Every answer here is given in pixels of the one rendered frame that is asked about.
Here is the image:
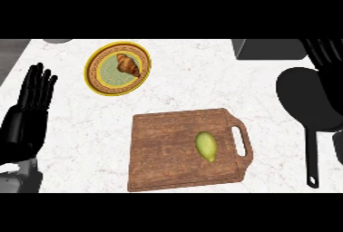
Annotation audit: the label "yellow-green lemon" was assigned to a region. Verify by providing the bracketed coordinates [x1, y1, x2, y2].
[193, 130, 219, 163]

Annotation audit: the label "grey round object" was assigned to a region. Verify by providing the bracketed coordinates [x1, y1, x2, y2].
[43, 38, 74, 45]

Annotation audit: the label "dark grey appliance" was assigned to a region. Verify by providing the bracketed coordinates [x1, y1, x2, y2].
[230, 38, 310, 61]

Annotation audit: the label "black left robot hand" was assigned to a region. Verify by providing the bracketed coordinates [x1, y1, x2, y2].
[0, 62, 59, 166]

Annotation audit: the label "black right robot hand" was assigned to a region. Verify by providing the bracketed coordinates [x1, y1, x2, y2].
[298, 38, 343, 166]

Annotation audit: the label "brown croissant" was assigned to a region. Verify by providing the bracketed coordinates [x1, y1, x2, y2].
[115, 53, 143, 79]

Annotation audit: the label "black frying pan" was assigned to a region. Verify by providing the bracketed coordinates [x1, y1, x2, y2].
[275, 66, 343, 189]

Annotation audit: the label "brown wooden cutting board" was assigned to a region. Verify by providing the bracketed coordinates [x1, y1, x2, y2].
[125, 108, 254, 193]

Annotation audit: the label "yellow patterned plate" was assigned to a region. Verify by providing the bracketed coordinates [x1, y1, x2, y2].
[83, 41, 152, 97]

